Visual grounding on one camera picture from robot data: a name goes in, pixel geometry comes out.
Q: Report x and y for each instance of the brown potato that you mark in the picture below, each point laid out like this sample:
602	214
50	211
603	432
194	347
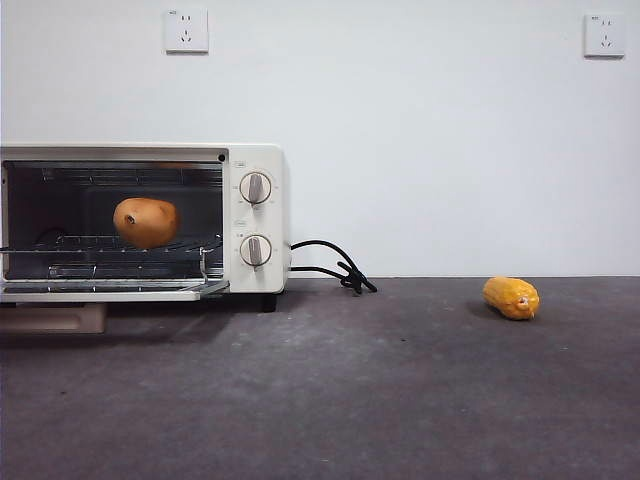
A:
147	222

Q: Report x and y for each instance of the white wall socket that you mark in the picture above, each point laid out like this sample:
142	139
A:
186	30
604	35

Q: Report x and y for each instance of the white glass oven door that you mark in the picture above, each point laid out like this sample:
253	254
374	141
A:
100	295

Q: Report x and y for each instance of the white toaster oven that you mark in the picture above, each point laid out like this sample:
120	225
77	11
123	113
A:
257	280

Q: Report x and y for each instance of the yellow corn cob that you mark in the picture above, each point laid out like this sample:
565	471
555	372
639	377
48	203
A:
505	295

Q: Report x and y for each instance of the white oven knob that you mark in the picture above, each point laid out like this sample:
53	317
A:
255	250
256	189

